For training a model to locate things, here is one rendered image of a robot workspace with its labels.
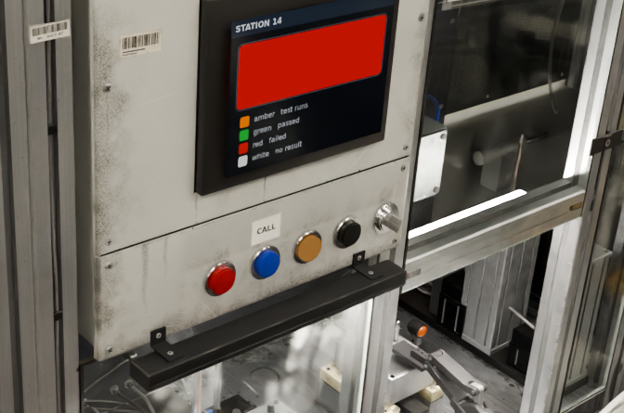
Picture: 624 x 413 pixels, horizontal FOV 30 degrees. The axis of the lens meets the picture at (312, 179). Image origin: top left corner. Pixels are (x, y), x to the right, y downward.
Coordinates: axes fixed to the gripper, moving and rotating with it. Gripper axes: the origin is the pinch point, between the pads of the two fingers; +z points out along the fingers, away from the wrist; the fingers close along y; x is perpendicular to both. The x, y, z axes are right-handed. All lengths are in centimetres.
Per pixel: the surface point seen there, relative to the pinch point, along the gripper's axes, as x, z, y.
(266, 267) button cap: 43, -15, 41
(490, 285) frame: -24.6, 5.3, 5.1
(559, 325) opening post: -18.5, -13.2, 9.7
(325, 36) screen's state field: 38, -17, 67
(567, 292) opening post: -18.8, -13.3, 15.5
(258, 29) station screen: 46, -17, 69
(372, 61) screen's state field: 31, -17, 63
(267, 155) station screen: 44, -17, 56
